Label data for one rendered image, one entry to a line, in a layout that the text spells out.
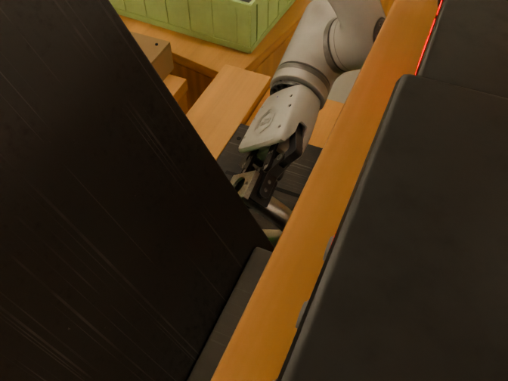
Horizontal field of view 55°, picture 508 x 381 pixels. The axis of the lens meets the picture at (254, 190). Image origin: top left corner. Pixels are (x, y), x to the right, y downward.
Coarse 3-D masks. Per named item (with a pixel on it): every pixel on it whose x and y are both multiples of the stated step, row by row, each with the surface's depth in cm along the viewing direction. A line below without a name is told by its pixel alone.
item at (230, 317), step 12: (252, 252) 57; (264, 252) 57; (252, 264) 56; (264, 264) 56; (240, 276) 55; (252, 276) 55; (240, 288) 54; (252, 288) 54; (228, 300) 53; (240, 300) 53; (228, 312) 52; (240, 312) 52; (216, 324) 52; (228, 324) 52; (216, 336) 51; (228, 336) 51; (204, 348) 50; (216, 348) 50; (204, 360) 49; (216, 360) 49; (192, 372) 49; (204, 372) 48
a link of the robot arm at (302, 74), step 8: (288, 64) 69; (296, 64) 68; (304, 64) 68; (280, 72) 69; (288, 72) 68; (296, 72) 67; (304, 72) 67; (312, 72) 68; (272, 80) 70; (280, 80) 69; (288, 80) 68; (296, 80) 68; (304, 80) 67; (312, 80) 67; (320, 80) 68; (312, 88) 68; (320, 88) 68; (328, 88) 70; (320, 96) 69
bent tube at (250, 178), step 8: (240, 176) 65; (248, 176) 63; (256, 176) 62; (232, 184) 65; (240, 184) 65; (248, 184) 62; (240, 192) 62; (248, 192) 61; (248, 200) 64; (272, 200) 65; (256, 208) 64; (264, 208) 64; (272, 208) 65; (280, 208) 66; (288, 208) 67; (264, 216) 66; (272, 216) 65; (280, 216) 66; (288, 216) 66; (280, 224) 66; (264, 232) 78; (272, 232) 77; (280, 232) 74; (272, 240) 76
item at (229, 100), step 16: (224, 80) 131; (240, 80) 131; (256, 80) 131; (208, 96) 127; (224, 96) 127; (240, 96) 127; (256, 96) 127; (192, 112) 123; (208, 112) 123; (224, 112) 123; (240, 112) 123; (208, 128) 119; (224, 128) 119; (208, 144) 116; (224, 144) 116
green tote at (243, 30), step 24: (120, 0) 166; (144, 0) 161; (168, 0) 156; (192, 0) 152; (216, 0) 147; (264, 0) 151; (288, 0) 169; (168, 24) 163; (192, 24) 159; (216, 24) 154; (240, 24) 150; (264, 24) 158; (240, 48) 157
